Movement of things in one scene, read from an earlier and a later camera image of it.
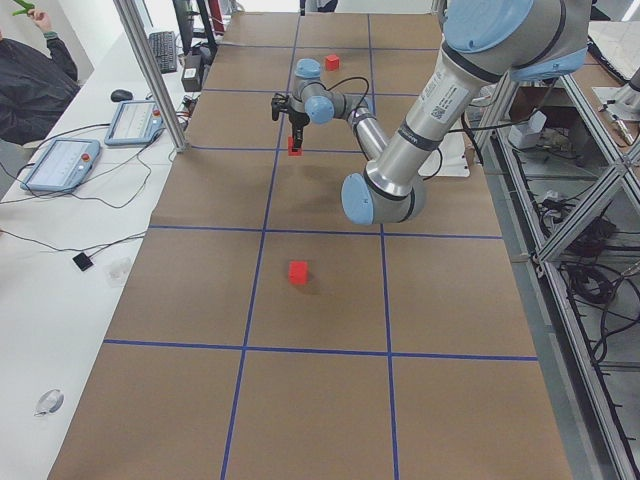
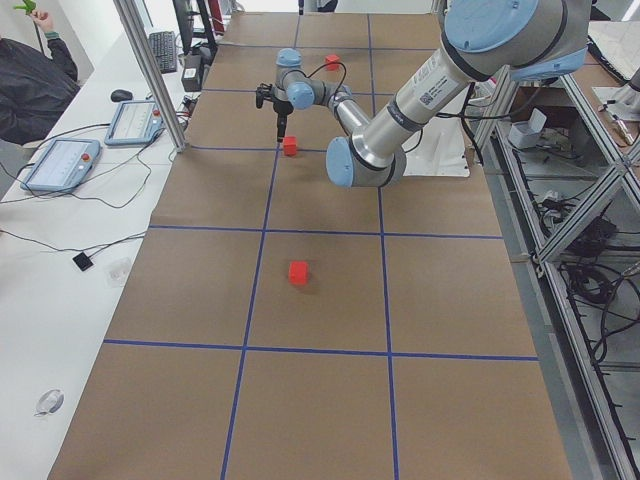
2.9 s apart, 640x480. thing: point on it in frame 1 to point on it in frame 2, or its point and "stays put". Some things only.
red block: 332,62 stays put
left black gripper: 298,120 to 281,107
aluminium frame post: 154,74 stays put
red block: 297,272 stays put
